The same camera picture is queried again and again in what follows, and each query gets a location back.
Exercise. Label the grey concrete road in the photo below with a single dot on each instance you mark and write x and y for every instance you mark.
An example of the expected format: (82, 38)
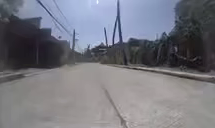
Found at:
(78, 100)

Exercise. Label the tree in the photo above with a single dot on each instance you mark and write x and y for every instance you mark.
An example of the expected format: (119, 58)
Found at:
(6, 7)

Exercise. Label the building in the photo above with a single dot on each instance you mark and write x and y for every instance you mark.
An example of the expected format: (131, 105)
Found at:
(99, 50)

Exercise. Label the row of dark buildings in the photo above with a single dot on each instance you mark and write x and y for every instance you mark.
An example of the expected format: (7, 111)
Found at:
(21, 46)

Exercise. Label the concrete kerb strip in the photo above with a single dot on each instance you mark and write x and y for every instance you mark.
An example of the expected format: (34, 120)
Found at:
(168, 72)
(11, 76)

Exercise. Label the tall braced pole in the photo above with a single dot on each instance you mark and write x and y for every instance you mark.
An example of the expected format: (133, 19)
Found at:
(119, 20)

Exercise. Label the trees and bushes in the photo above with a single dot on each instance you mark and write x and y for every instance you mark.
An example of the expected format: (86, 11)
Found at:
(191, 40)

